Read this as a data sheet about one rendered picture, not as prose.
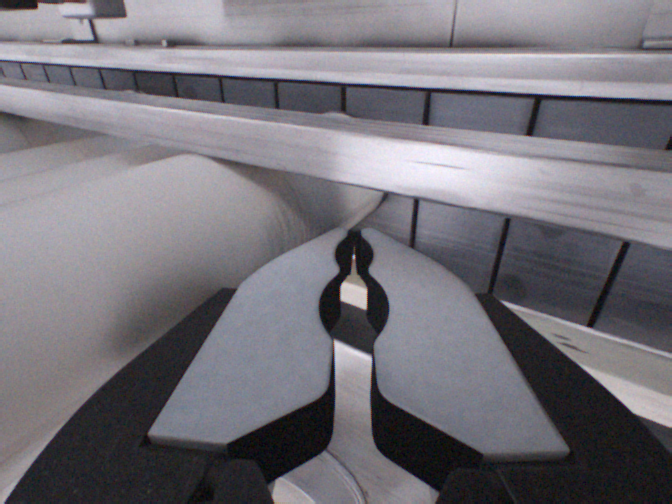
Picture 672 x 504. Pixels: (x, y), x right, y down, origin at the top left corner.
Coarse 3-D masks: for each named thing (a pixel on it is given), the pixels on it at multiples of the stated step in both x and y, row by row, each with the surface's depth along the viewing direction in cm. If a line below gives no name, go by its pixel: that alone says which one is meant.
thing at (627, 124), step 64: (0, 64) 33; (512, 128) 13; (576, 128) 12; (640, 128) 11; (448, 256) 17; (512, 256) 15; (576, 256) 14; (640, 256) 13; (576, 320) 15; (640, 320) 14
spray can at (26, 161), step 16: (64, 144) 17; (80, 144) 17; (96, 144) 17; (112, 144) 18; (128, 144) 18; (144, 144) 18; (0, 160) 15; (16, 160) 15; (32, 160) 15; (48, 160) 16; (64, 160) 16; (80, 160) 16; (0, 176) 14
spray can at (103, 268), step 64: (64, 192) 8; (128, 192) 9; (192, 192) 9; (256, 192) 11; (320, 192) 12; (0, 256) 6; (64, 256) 7; (128, 256) 8; (192, 256) 9; (256, 256) 10; (0, 320) 6; (64, 320) 7; (128, 320) 8; (0, 384) 6; (64, 384) 7; (0, 448) 6
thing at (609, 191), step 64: (128, 128) 12; (192, 128) 10; (256, 128) 9; (320, 128) 8; (384, 128) 8; (448, 128) 8; (384, 192) 8; (448, 192) 7; (512, 192) 6; (576, 192) 6; (640, 192) 5
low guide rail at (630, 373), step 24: (360, 288) 16; (552, 336) 13; (576, 336) 13; (600, 336) 13; (576, 360) 12; (600, 360) 12; (624, 360) 12; (648, 360) 12; (624, 384) 12; (648, 384) 11; (648, 408) 12
